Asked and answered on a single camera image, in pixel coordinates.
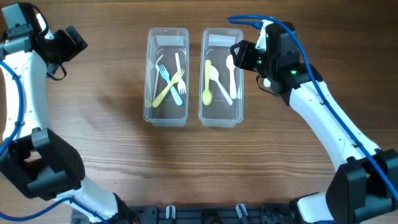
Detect cream white spoon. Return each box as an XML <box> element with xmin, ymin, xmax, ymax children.
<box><xmin>210</xmin><ymin>65</ymin><xmax>233</xmax><ymax>106</ymax></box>

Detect white spoon thin handle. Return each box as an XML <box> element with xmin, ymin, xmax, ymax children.
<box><xmin>263</xmin><ymin>78</ymin><xmax>271</xmax><ymax>88</ymax></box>

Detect blue cable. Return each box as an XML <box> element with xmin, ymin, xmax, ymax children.
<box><xmin>227</xmin><ymin>14</ymin><xmax>398</xmax><ymax>203</ymax></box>
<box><xmin>0</xmin><ymin>58</ymin><xmax>108</xmax><ymax>224</ymax></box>

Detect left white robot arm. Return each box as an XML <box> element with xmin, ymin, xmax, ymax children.
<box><xmin>1</xmin><ymin>2</ymin><xmax>139</xmax><ymax>223</ymax></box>

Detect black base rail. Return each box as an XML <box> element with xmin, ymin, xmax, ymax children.
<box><xmin>70</xmin><ymin>203</ymin><xmax>299</xmax><ymax>224</ymax></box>

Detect yellow plastic fork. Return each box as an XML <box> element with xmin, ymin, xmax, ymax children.
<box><xmin>152</xmin><ymin>69</ymin><xmax>185</xmax><ymax>108</ymax></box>

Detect white plastic spoon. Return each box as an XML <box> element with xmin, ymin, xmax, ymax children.
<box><xmin>226</xmin><ymin>55</ymin><xmax>237</xmax><ymax>100</ymax></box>

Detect right clear plastic container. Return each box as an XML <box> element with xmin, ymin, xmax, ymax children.
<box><xmin>198</xmin><ymin>28</ymin><xmax>244</xmax><ymax>128</ymax></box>

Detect right blue cable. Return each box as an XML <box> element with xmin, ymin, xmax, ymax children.
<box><xmin>227</xmin><ymin>14</ymin><xmax>398</xmax><ymax>203</ymax></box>

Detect left clear plastic container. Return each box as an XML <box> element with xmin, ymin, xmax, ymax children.
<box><xmin>143</xmin><ymin>27</ymin><xmax>190</xmax><ymax>126</ymax></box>

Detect left blue cable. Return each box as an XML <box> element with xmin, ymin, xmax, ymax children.
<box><xmin>0</xmin><ymin>58</ymin><xmax>108</xmax><ymax>224</ymax></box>

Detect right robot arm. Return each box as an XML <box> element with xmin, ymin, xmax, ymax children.
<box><xmin>229</xmin><ymin>15</ymin><xmax>397</xmax><ymax>223</ymax></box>

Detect light blue plastic fork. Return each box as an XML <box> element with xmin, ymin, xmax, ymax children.
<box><xmin>158</xmin><ymin>63</ymin><xmax>183</xmax><ymax>106</ymax></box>

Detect clear plastic container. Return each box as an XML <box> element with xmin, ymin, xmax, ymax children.
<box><xmin>198</xmin><ymin>28</ymin><xmax>244</xmax><ymax>128</ymax></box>
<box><xmin>143</xmin><ymin>27</ymin><xmax>190</xmax><ymax>126</ymax></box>

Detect small white plastic fork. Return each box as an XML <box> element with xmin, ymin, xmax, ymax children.
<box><xmin>174</xmin><ymin>52</ymin><xmax>187</xmax><ymax>95</ymax></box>

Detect yellow plastic spoon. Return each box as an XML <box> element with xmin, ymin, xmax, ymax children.
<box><xmin>202</xmin><ymin>60</ymin><xmax>213</xmax><ymax>106</ymax></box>

